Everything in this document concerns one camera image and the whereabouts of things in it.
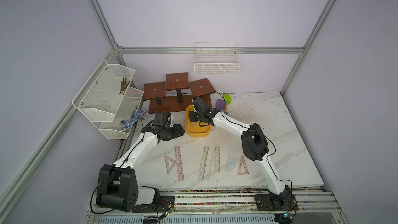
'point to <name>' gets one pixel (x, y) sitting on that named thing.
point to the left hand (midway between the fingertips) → (180, 134)
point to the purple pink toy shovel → (220, 104)
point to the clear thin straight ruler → (211, 162)
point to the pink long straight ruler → (180, 168)
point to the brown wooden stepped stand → (176, 93)
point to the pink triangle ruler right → (242, 162)
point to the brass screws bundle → (124, 85)
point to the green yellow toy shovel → (227, 98)
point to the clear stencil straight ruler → (203, 163)
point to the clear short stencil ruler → (216, 159)
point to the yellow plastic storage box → (193, 128)
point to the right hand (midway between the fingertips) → (193, 116)
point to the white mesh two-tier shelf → (107, 100)
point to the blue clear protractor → (230, 163)
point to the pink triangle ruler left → (168, 168)
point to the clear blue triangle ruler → (192, 124)
